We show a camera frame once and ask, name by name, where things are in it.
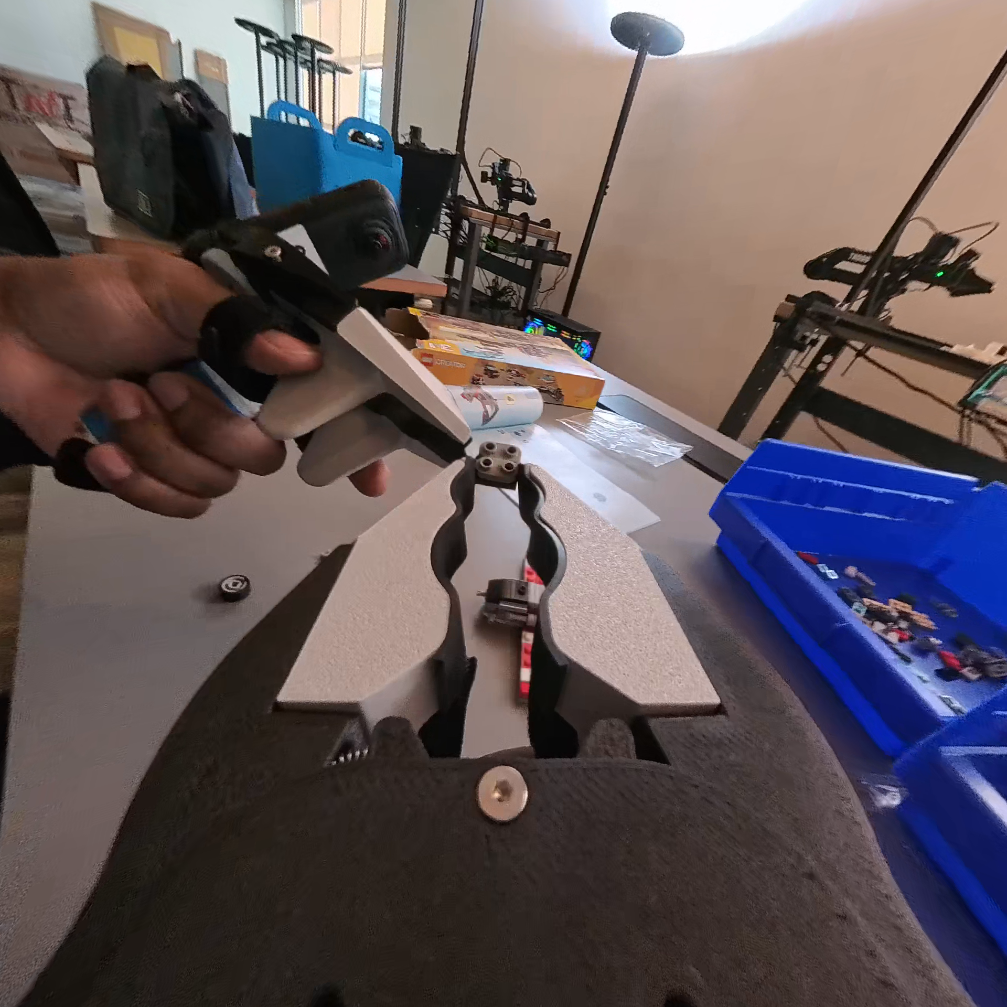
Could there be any blue felt bag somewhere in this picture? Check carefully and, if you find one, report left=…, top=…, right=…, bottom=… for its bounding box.
left=249, top=100, right=404, bottom=217

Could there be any black camera stand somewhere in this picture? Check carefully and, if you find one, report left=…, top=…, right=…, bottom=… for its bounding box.
left=446, top=150, right=572, bottom=316

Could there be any small grey toy piece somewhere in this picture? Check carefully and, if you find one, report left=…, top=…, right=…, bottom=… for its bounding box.
left=476, top=441, right=527, bottom=481

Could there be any pile of toy bricks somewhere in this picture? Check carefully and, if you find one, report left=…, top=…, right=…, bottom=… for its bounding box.
left=795, top=548, right=1007, bottom=685

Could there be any person's left hand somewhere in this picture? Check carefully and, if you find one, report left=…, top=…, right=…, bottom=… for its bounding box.
left=1, top=244, right=390, bottom=520

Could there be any computer with coloured lights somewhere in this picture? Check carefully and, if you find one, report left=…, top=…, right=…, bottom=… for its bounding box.
left=523, top=312, right=602, bottom=360

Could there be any black camera tripod rig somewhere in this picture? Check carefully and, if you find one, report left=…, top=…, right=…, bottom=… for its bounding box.
left=720, top=48, right=1007, bottom=481

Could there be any orange toy brick cardboard box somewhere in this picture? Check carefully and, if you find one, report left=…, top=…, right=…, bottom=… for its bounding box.
left=406, top=309, right=607, bottom=410

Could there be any red white toy brick airplane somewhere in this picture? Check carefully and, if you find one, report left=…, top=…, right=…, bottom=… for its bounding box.
left=477, top=559, right=547, bottom=701

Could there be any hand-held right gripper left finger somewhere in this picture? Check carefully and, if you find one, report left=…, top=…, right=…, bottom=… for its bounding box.
left=276, top=462, right=475, bottom=734

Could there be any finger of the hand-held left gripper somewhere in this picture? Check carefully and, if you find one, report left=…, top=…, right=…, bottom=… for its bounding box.
left=331, top=304, right=473, bottom=460
left=254, top=336, right=423, bottom=489

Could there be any grey desk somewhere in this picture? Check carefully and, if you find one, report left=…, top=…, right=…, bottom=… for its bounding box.
left=1, top=339, right=1007, bottom=1007

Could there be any black floor lamp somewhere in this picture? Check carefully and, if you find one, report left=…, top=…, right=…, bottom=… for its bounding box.
left=564, top=12, right=687, bottom=316

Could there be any cardboard box with red print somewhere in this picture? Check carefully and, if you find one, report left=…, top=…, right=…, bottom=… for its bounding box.
left=1, top=63, right=95, bottom=187

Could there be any blue plastic bin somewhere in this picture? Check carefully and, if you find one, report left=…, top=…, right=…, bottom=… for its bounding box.
left=709, top=440, right=1007, bottom=759
left=894, top=727, right=1007, bottom=953

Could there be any white instruction booklet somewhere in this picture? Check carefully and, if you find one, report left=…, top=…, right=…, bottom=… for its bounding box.
left=441, top=383, right=662, bottom=536

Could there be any black backpack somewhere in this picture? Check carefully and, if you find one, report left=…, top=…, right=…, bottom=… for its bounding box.
left=85, top=57, right=261, bottom=240

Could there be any clear plastic bag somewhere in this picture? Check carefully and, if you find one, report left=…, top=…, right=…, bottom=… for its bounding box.
left=559, top=406, right=693, bottom=470

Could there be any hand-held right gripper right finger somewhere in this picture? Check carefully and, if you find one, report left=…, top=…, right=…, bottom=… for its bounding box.
left=517, top=465, right=723, bottom=734

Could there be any wooden top office desk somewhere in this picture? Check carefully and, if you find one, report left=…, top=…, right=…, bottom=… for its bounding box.
left=79, top=158, right=449, bottom=300

